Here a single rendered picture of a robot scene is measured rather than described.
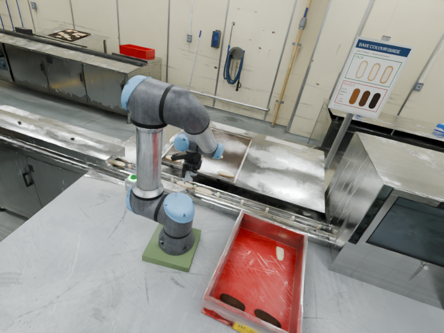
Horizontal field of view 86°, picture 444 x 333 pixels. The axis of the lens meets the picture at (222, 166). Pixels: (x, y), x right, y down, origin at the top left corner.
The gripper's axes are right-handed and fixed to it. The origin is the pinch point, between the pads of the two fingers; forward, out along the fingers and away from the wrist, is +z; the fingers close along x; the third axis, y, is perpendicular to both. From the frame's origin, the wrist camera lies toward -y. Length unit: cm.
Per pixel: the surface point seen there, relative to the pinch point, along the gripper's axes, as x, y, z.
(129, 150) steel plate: 21, -51, 7
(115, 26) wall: 368, -325, -30
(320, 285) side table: -31, 76, 7
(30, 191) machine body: -9, -113, 46
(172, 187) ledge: -6.5, -4.5, 2.8
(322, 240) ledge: -8, 77, 4
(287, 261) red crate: -25, 62, 7
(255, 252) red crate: -27, 47, 7
